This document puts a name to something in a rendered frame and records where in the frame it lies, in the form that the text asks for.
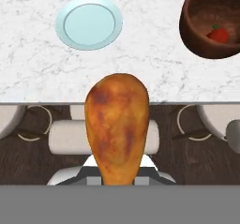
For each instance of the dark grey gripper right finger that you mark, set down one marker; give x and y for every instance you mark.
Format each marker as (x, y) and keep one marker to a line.
(143, 175)

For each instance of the pale blue plate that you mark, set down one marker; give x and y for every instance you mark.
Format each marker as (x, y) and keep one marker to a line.
(89, 23)

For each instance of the dark brown wooden bowl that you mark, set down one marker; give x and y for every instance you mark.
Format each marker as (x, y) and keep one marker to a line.
(200, 43)

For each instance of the white round stool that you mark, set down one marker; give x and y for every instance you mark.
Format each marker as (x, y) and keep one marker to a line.
(215, 118)
(11, 120)
(77, 112)

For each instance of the brown chicken drumstick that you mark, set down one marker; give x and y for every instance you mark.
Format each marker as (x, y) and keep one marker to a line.
(117, 124)

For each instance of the grey rounded object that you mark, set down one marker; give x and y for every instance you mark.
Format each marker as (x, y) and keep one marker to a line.
(233, 136)

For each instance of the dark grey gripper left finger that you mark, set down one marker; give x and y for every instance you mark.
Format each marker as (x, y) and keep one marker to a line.
(92, 175)

